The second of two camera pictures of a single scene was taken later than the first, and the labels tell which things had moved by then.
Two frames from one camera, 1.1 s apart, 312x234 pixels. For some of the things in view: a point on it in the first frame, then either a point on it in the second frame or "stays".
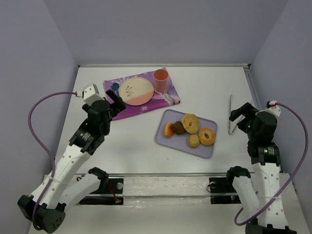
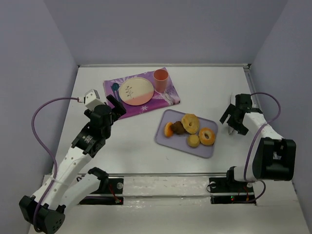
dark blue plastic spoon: x=115 y=86 stays
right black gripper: x=243 y=114 -> x=234 y=119
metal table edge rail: x=184 y=66 stays
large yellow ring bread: x=188 y=118 stays
